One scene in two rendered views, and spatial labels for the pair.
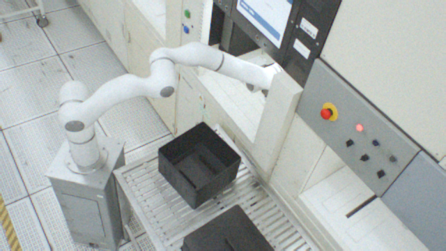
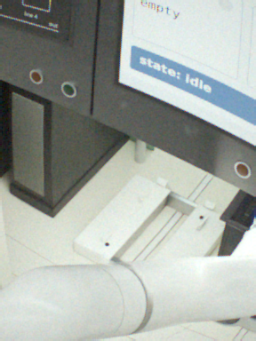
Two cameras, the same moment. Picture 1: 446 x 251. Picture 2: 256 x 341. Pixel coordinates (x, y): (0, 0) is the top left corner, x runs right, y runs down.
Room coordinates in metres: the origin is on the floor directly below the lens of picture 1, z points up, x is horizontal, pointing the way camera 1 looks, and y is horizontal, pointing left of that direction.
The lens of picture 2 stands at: (0.73, 0.24, 2.02)
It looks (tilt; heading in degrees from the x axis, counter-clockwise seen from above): 44 degrees down; 343
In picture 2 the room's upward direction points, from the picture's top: 4 degrees clockwise
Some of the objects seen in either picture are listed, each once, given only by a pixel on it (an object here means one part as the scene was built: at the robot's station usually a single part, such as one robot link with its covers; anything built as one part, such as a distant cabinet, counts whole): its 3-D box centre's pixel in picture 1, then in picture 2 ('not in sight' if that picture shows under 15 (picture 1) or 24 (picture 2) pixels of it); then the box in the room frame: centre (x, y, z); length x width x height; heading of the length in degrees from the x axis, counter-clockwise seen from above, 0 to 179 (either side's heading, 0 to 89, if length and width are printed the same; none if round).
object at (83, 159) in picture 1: (83, 146); not in sight; (1.00, 0.63, 0.85); 0.19 x 0.19 x 0.18
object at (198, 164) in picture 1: (198, 164); not in sight; (1.03, 0.10, 0.85); 0.28 x 0.28 x 0.17; 52
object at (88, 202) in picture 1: (96, 196); not in sight; (1.00, 0.63, 0.38); 0.28 x 0.28 x 0.76; 88
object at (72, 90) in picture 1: (77, 110); not in sight; (1.03, 0.64, 1.07); 0.19 x 0.12 x 0.24; 23
